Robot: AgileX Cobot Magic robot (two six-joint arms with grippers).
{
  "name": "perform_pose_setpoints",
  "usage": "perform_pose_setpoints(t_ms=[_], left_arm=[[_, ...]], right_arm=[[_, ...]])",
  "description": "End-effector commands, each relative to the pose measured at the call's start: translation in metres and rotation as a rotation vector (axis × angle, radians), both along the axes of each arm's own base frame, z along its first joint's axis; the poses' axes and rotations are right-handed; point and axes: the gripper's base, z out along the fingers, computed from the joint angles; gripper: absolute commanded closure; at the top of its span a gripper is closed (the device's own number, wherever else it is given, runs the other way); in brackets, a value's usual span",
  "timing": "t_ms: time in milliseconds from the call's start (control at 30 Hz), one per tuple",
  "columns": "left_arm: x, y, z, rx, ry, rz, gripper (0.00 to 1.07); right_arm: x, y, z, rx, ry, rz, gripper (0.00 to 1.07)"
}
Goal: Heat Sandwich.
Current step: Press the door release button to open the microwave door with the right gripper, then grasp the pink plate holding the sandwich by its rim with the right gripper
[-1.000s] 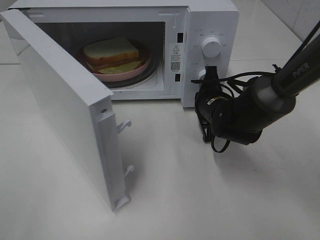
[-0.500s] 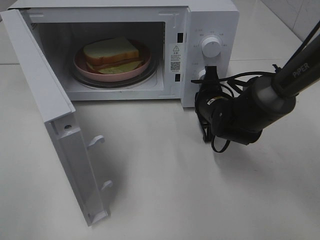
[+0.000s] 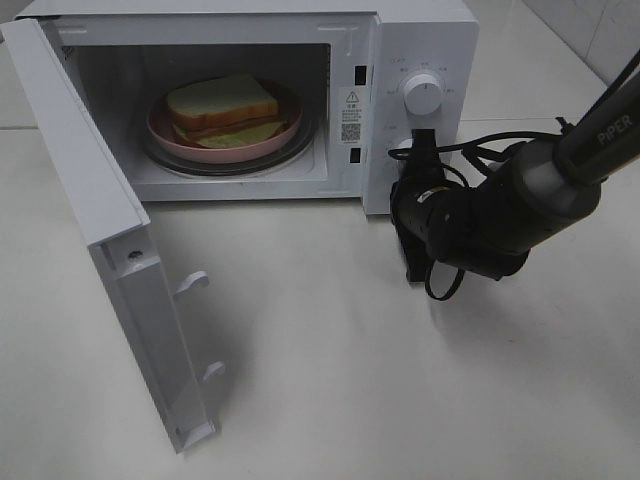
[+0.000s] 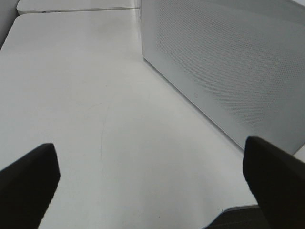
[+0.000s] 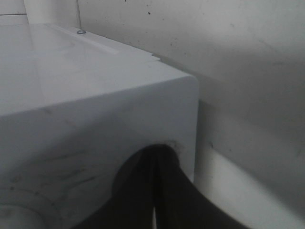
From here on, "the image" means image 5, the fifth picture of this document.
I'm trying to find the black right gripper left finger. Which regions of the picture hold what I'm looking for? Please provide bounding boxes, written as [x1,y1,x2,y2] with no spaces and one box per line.
[74,145,157,229]

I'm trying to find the white microwave oven body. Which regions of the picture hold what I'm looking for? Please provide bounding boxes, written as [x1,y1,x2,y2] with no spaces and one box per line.
[0,24,199,229]

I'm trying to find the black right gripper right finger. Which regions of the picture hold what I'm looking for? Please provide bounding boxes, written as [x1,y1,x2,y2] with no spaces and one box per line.
[153,144,246,229]

